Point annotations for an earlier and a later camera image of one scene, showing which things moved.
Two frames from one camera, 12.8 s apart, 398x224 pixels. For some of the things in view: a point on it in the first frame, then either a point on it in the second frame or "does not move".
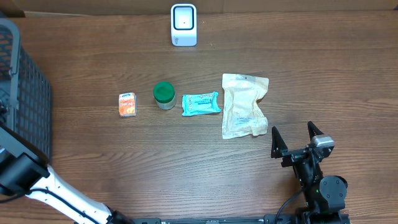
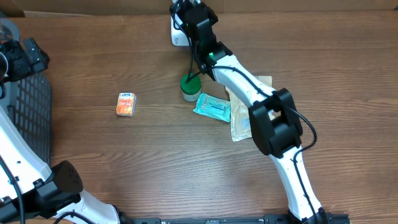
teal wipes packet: (200, 104) -> (213, 107)
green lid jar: (164, 93) -> (190, 89)
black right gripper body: (291, 155) -> (212, 17)
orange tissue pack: (127, 104) does not move
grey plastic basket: (25, 92) does not move
